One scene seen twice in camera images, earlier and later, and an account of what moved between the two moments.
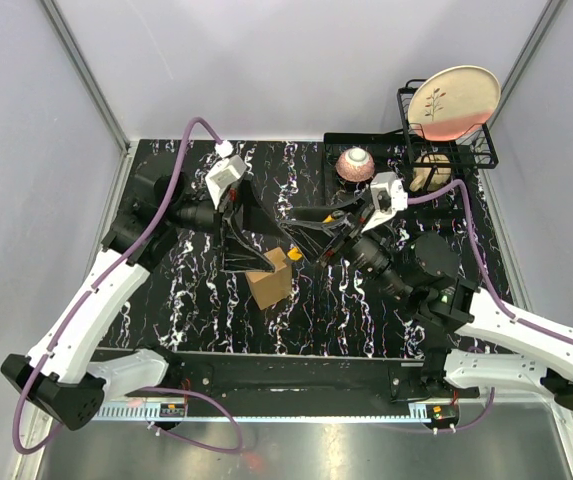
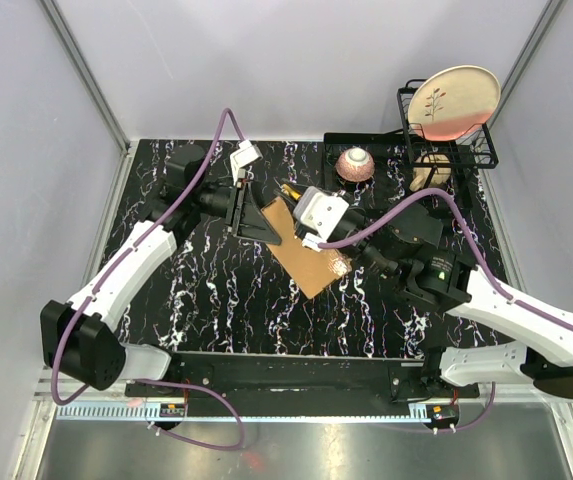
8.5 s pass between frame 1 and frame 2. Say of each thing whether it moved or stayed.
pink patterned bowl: stayed
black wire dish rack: stayed
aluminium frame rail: stayed
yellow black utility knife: moved
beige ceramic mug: stayed
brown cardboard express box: moved
